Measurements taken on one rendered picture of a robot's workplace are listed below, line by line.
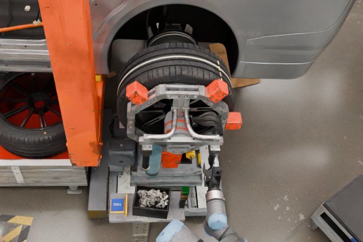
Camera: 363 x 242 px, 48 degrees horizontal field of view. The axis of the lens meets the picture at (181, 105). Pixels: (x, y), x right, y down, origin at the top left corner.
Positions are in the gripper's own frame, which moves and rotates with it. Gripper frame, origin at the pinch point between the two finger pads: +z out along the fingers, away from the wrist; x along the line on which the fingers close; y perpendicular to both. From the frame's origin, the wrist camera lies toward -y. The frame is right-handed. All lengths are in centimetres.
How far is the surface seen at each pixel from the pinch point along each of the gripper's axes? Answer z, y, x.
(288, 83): 127, 83, 100
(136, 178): 24, 68, -37
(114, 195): -4, 38, -51
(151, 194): -8.6, 26.1, -29.9
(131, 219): -18, 38, -41
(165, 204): -14.6, 27.3, -22.5
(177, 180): 21, 66, -10
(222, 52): 164, 81, 43
